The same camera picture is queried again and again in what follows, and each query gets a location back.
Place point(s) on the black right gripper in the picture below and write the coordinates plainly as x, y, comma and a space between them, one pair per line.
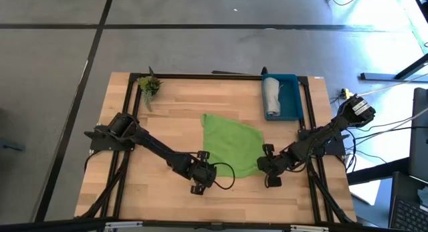
279, 163

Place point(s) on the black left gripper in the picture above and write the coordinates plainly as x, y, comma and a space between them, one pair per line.
200, 170

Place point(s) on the green microfiber towel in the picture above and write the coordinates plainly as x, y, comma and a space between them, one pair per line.
230, 145

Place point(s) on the grey microfiber towel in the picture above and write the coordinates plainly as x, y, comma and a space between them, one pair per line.
271, 96

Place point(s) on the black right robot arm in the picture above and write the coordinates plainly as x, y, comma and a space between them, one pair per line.
321, 135

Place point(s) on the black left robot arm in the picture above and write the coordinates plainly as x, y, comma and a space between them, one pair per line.
157, 146

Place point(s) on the blue plastic basket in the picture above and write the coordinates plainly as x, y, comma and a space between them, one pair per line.
291, 101

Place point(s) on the black floor rod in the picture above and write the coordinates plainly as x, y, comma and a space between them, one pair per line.
234, 72

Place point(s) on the white paper sheet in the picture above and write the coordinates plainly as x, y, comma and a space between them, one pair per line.
368, 192

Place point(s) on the yellow power plug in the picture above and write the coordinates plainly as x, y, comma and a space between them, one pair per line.
345, 92

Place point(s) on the small artificial green plant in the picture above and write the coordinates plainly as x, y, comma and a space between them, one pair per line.
149, 86

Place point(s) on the black laptop desk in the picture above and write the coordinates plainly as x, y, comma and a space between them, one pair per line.
378, 172

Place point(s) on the black desk foot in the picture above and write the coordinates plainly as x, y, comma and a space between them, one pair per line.
378, 76

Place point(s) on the dark grey laptop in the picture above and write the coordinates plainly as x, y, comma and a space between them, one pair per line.
408, 215

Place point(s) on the dark grey monitor panel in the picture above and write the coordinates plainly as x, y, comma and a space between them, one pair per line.
419, 141

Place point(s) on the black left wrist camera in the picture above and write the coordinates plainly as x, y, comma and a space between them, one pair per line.
198, 189

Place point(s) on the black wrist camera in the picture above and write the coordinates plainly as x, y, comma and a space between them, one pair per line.
274, 182
198, 189

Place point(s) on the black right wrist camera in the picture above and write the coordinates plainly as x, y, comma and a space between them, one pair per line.
274, 182

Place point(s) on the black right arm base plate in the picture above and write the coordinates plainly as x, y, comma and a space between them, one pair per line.
336, 144

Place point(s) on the silver gantry bracket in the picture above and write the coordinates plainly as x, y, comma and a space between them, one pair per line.
309, 228
123, 224

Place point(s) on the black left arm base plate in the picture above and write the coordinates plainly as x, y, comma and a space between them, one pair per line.
97, 143

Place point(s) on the black overhead gantry frame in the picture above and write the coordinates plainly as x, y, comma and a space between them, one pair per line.
67, 225

